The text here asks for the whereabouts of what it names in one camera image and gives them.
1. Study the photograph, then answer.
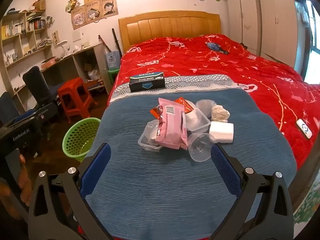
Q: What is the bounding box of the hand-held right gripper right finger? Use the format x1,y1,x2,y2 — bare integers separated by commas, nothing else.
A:
205,142,295,240

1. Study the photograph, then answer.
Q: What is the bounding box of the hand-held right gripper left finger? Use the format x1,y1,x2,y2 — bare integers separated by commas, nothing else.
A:
28,142,118,240

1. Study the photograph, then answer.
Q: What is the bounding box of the green plastic waste basket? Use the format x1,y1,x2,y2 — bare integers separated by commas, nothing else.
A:
62,117,101,162

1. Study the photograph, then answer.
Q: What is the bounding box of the deep clear plastic tray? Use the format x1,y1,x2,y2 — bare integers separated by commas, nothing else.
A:
185,107,212,133

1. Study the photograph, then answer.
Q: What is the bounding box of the pink snack packet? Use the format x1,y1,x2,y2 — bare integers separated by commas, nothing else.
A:
155,97,188,150

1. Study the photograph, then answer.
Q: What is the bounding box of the person's left hand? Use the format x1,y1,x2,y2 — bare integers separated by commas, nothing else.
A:
0,154,33,220

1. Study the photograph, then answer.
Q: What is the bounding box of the clear plastic cup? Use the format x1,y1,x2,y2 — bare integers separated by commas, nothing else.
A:
195,99,217,117
187,132,217,162

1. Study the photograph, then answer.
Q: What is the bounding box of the dark blue chair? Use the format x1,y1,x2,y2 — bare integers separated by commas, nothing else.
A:
22,66,60,110
0,92,35,128

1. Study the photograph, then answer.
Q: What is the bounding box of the white foam block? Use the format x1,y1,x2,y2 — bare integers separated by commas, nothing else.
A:
209,121,234,144

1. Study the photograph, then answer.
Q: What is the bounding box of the shallow clear plastic tray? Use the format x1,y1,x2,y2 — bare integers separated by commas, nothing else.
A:
138,119,163,153

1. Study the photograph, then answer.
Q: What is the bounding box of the crumpled white tissue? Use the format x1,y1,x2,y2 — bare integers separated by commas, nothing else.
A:
211,104,230,123

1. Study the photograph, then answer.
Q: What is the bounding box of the orange snack wrapper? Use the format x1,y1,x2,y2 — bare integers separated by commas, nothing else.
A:
174,97,196,114

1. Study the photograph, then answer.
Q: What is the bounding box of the red plastic stool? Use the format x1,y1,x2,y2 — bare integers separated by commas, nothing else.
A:
57,77,97,123

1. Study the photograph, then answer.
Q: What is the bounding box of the red snack wrapper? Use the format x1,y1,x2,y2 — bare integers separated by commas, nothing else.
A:
150,106,165,135

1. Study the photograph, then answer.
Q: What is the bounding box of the red flat box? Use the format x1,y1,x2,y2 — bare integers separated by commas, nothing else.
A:
41,57,57,69

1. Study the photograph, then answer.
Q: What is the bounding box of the white remote control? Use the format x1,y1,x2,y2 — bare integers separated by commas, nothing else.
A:
296,119,313,139

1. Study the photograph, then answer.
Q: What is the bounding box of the white plastic bag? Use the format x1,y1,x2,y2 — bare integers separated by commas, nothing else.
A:
88,69,102,80

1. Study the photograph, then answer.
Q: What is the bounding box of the wooden bookshelf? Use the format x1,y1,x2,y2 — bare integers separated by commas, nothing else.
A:
0,10,54,105

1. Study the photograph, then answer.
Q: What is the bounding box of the dark blue carton box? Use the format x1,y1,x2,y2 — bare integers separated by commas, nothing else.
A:
129,71,166,92

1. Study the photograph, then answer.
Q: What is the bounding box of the green plastic stool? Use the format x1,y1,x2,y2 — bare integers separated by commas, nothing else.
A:
108,67,120,85

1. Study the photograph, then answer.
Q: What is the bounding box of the white desk lamp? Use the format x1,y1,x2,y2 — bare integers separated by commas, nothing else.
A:
56,40,68,55

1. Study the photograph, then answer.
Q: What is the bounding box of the wooden desk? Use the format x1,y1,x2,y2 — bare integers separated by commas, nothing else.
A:
40,42,113,98

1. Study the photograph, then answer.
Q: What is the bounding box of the light blue paper bag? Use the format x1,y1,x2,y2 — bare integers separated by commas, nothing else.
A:
105,51,120,70

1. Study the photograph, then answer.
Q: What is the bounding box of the red patterned bedspread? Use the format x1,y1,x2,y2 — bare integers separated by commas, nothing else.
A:
107,34,320,170

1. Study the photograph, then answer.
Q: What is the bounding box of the row of books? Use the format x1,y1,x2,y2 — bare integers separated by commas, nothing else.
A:
26,19,47,30

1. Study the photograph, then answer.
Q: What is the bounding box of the dark blue object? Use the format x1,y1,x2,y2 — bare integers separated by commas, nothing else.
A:
205,41,230,55

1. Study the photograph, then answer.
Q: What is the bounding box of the red long stick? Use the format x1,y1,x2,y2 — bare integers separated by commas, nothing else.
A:
98,35,110,53

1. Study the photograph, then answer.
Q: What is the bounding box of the black long stick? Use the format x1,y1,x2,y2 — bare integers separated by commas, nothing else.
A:
112,28,123,57

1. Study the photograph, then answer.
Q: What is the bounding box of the large cardboard box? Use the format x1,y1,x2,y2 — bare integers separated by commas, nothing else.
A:
32,0,46,11

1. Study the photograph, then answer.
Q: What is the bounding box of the white wardrobe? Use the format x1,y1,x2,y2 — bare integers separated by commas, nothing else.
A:
226,0,299,73

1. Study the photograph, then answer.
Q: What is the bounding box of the wooden bed headboard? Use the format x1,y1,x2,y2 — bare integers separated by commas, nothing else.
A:
118,10,222,54

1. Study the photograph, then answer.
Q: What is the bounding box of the window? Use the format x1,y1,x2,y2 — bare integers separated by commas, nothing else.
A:
304,0,320,83

